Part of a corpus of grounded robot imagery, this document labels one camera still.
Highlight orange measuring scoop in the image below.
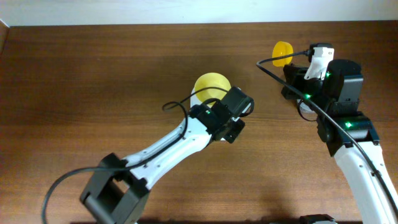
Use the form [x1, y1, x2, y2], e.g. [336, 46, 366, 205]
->
[272, 41, 294, 67]

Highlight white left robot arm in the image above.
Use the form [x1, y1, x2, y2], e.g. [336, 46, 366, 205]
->
[80, 86, 254, 224]

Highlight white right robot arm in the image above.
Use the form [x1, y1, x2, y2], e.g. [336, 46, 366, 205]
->
[283, 59, 397, 223]

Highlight white digital kitchen scale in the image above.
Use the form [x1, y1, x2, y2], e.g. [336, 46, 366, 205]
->
[190, 88, 203, 109]

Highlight yellow plastic bowl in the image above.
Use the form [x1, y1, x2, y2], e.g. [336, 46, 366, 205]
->
[194, 72, 231, 102]

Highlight clear plastic container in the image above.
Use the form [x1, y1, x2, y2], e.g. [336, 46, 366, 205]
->
[297, 100, 315, 114]

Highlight black left camera cable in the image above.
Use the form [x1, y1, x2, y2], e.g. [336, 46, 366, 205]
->
[41, 86, 255, 224]

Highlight black camera cable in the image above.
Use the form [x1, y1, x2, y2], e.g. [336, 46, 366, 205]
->
[256, 50, 398, 224]
[41, 86, 255, 224]

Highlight black right camera cable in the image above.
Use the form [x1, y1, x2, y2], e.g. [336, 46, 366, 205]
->
[256, 50, 398, 224]

